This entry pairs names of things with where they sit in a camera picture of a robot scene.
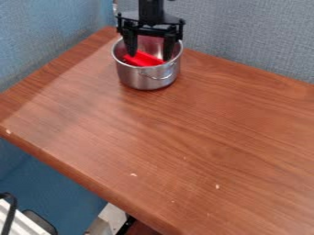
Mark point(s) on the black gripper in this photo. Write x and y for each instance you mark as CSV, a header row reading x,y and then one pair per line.
x,y
165,26

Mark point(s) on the red plastic block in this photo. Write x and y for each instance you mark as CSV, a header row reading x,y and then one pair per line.
x,y
141,59

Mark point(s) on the small metal pot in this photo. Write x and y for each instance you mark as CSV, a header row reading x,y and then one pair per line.
x,y
148,77

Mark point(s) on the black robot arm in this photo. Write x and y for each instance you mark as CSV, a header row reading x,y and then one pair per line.
x,y
151,8

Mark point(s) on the white box under table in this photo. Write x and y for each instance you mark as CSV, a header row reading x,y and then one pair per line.
x,y
108,222

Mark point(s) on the white ribbed appliance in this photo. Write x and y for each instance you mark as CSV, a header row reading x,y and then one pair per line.
x,y
21,226

